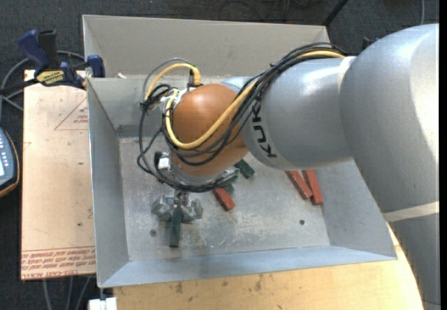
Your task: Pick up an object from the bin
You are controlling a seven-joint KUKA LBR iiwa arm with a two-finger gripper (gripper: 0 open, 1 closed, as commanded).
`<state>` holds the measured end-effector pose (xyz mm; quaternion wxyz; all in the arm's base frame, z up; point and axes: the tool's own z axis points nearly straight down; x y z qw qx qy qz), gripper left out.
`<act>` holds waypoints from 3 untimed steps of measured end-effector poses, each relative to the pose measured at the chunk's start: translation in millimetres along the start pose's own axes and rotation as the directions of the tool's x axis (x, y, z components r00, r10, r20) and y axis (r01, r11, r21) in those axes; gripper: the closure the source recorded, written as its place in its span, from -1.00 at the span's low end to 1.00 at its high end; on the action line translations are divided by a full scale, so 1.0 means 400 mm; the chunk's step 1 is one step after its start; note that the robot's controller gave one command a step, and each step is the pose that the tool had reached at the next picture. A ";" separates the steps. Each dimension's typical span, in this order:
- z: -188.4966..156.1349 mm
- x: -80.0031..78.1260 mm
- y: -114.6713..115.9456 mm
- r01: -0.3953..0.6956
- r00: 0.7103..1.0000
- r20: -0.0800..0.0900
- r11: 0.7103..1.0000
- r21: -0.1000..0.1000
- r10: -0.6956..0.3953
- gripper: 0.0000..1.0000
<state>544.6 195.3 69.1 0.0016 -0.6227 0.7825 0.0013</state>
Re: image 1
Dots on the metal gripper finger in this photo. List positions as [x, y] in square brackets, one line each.
[161, 209]
[193, 211]

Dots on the dark green block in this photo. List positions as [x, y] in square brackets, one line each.
[174, 232]
[246, 169]
[230, 187]

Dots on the red-brown flat block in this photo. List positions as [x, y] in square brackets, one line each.
[314, 188]
[224, 199]
[299, 185]

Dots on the grey metal bin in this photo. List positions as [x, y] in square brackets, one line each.
[265, 228]

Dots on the brown cardboard board, red print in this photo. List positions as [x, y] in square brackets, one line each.
[56, 176]

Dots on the black cylinder on white bracket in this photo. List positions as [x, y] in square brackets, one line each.
[160, 160]

